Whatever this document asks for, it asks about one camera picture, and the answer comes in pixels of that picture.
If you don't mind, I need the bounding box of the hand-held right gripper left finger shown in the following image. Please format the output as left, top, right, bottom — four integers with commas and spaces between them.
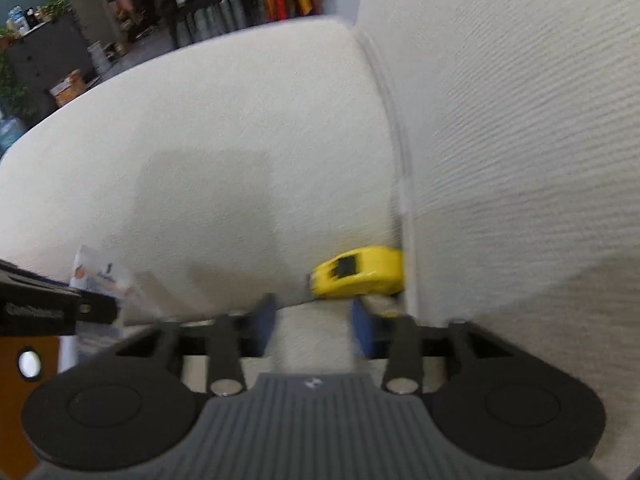
115, 292, 278, 396

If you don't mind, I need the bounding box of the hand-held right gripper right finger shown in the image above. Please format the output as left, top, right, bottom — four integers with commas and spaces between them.
350, 297, 516, 395

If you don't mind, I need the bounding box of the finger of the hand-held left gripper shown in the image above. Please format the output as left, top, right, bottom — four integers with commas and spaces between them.
77, 290, 120, 326

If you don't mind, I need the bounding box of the yellow tape measure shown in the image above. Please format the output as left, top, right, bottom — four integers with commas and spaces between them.
309, 246, 405, 318

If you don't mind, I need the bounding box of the orange cardboard box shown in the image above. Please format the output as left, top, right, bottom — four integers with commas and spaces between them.
0, 334, 62, 480

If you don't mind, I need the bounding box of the white printed packet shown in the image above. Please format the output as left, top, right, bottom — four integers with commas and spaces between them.
70, 245, 138, 311

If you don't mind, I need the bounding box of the blue water jug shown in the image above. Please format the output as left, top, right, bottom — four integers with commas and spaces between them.
0, 116, 27, 156

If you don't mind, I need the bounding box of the beige fabric sofa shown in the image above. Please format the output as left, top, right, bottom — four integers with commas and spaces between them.
0, 0, 640, 480

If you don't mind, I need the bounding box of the trailing green plant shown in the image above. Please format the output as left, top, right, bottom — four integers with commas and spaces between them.
0, 50, 36, 121

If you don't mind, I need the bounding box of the small open cardboard carton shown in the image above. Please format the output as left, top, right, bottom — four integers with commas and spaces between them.
49, 69, 88, 107

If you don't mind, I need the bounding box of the white floor container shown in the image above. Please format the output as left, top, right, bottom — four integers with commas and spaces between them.
87, 42, 111, 76

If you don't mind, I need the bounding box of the dark grey cabinet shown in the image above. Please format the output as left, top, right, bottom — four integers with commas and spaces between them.
0, 12, 96, 126

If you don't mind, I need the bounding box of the black dining chair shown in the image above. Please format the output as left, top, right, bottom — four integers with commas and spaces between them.
167, 0, 221, 48
215, 0, 261, 31

